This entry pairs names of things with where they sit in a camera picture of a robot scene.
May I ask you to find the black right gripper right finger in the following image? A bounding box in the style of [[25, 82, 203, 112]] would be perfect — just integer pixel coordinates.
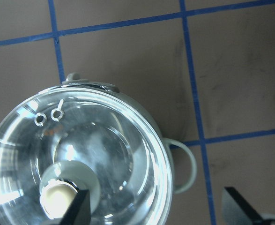
[[222, 187, 268, 225]]

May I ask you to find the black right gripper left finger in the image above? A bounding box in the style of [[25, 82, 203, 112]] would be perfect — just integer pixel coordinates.
[[59, 180, 91, 225]]

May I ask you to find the glass pot lid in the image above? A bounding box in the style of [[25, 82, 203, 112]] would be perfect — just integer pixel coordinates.
[[0, 84, 173, 225]]

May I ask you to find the pale green electric pot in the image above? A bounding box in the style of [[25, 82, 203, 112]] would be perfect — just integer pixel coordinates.
[[0, 72, 197, 225]]

